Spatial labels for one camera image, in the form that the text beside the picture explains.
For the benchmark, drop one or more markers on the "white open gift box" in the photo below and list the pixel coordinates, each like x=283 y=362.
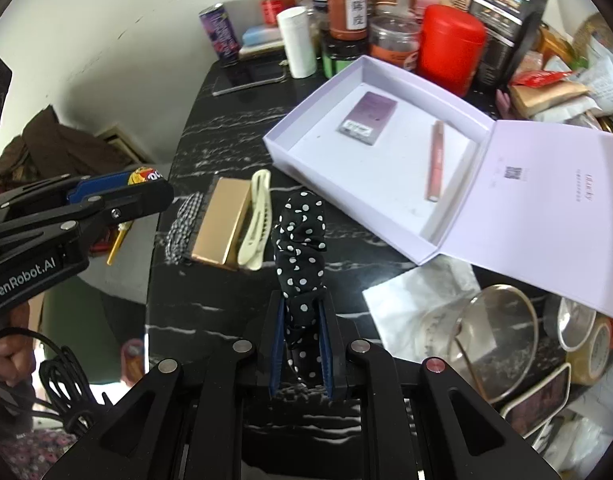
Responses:
x=530 y=200

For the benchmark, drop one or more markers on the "pink lip gloss tube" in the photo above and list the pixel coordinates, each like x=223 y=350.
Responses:
x=435 y=173

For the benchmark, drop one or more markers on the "white tissue roll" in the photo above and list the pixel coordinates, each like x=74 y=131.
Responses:
x=294 y=26

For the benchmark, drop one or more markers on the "gold cardboard box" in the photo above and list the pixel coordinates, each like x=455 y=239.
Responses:
x=221 y=223

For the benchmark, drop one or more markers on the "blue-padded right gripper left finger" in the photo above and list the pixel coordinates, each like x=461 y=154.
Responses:
x=278 y=301

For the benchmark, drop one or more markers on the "purple eyes cosmetic box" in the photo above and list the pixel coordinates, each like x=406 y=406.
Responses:
x=368 y=118

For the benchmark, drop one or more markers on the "black printed package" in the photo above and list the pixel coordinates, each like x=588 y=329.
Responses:
x=511 y=26

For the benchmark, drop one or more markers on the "glass pot lid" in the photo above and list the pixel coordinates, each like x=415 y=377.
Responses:
x=495 y=341

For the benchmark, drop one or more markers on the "purple drink can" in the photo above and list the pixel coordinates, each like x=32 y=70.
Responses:
x=216 y=23

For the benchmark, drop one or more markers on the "green labelled black jar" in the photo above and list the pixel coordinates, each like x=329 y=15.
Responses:
x=336 y=54

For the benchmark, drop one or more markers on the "black white checkered scrunchie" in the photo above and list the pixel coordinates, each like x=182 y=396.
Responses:
x=184 y=227

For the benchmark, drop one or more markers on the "clear jar orange label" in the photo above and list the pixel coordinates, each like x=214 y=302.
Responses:
x=394 y=39

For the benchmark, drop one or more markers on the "brown cloth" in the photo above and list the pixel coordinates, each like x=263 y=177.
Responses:
x=47 y=149

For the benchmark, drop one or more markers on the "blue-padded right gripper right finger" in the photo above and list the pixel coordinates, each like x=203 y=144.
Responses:
x=332 y=352

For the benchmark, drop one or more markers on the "tape roll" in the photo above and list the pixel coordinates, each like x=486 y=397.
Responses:
x=585 y=336

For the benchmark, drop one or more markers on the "red snack packet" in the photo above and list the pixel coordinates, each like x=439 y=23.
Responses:
x=539 y=78

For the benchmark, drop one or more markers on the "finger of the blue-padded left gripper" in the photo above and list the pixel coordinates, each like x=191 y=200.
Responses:
x=108 y=182
x=123 y=204

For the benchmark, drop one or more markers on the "smartphone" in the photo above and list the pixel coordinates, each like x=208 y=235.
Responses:
x=244 y=76

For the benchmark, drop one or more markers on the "cream plastic hair clip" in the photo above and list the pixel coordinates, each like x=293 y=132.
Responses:
x=251 y=250

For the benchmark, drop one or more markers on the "black polka dot scrunchie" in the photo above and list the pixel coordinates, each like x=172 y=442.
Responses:
x=299 y=243

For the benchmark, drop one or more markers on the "orange peel jar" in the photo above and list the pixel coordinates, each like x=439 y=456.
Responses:
x=348 y=19

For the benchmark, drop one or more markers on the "red cylindrical canister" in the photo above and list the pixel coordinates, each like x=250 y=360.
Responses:
x=451 y=45

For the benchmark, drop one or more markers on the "person's left hand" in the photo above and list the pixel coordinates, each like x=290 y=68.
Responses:
x=17 y=360

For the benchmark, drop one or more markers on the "blue white book stack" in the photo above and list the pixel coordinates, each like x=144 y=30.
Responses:
x=259 y=41

